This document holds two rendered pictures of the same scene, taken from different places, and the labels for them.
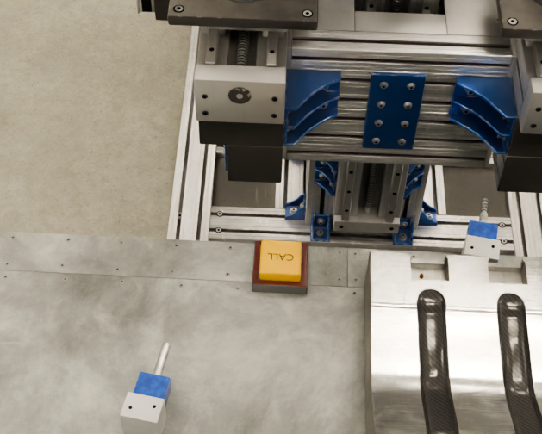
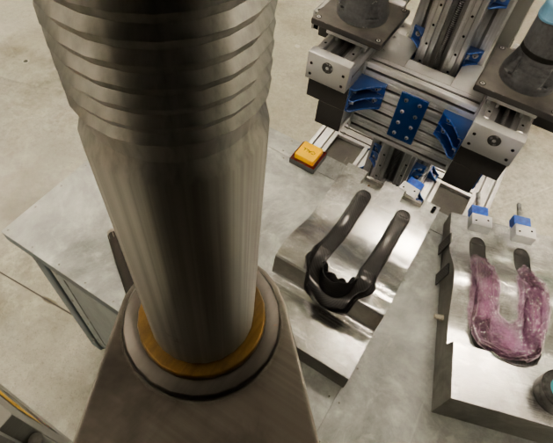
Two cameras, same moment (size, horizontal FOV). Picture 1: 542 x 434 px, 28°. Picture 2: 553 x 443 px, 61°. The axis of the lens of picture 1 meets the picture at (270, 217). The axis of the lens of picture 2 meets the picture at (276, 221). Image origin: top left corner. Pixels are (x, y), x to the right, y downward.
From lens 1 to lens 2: 0.47 m
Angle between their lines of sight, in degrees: 15
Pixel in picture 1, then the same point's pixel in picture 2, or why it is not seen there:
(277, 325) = (290, 180)
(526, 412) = (376, 264)
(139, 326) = not seen: hidden behind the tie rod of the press
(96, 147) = (294, 118)
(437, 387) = (340, 233)
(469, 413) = (345, 249)
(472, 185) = (449, 199)
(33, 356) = not seen: hidden behind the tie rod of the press
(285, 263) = (309, 154)
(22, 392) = not seen: hidden behind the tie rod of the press
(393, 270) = (353, 175)
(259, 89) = (337, 68)
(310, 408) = (281, 220)
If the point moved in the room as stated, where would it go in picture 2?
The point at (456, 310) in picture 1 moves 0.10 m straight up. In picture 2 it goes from (373, 206) to (383, 179)
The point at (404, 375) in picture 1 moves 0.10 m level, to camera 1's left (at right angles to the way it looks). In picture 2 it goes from (328, 220) to (293, 201)
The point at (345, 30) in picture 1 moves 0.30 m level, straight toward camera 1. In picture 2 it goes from (398, 64) to (348, 118)
